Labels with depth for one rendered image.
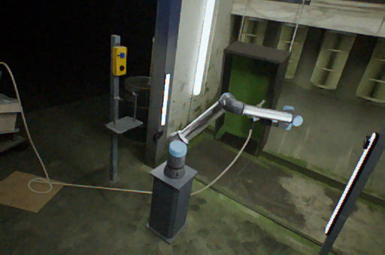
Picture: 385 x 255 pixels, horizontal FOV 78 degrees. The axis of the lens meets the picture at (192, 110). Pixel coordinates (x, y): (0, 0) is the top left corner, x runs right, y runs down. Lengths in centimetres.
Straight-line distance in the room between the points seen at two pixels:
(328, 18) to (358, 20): 31
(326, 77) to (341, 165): 120
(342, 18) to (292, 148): 179
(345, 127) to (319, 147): 45
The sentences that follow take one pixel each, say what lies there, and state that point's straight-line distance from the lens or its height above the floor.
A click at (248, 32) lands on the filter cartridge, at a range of 376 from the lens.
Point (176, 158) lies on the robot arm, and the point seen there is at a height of 84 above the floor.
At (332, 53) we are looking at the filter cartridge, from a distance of 353.
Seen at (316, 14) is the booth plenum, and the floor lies 211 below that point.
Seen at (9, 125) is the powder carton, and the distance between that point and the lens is 353.
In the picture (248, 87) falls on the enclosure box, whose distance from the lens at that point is 298.
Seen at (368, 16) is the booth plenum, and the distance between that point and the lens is 348.
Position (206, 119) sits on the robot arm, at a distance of 206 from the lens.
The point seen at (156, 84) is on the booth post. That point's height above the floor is 113.
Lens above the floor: 196
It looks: 23 degrees down
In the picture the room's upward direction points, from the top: 9 degrees clockwise
